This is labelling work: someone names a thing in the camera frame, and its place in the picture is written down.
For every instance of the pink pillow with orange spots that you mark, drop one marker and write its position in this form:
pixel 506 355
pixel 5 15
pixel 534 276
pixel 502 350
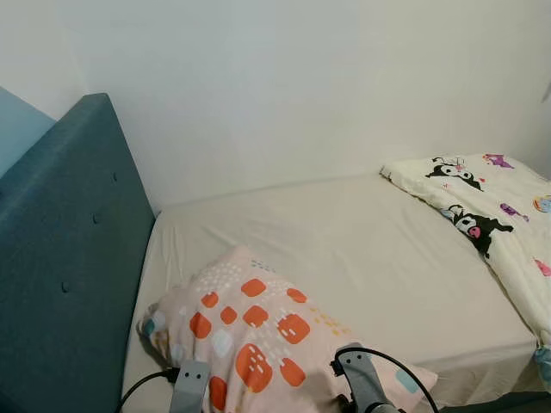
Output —
pixel 258 327

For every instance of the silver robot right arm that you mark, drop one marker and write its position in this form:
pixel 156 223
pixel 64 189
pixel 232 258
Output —
pixel 383 408

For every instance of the beige mattress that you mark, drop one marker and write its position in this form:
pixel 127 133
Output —
pixel 362 249

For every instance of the cream cartoon print quilt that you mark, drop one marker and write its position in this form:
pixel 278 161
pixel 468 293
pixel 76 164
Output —
pixel 508 224

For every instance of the teal upholstered headboard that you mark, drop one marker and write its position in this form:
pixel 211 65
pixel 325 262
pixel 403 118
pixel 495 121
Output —
pixel 69 258

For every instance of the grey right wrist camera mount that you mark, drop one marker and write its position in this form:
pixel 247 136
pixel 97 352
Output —
pixel 362 379

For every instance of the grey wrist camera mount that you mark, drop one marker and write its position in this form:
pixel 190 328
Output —
pixel 191 387
pixel 362 379

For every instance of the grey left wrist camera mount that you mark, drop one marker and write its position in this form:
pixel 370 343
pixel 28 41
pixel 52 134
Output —
pixel 191 387

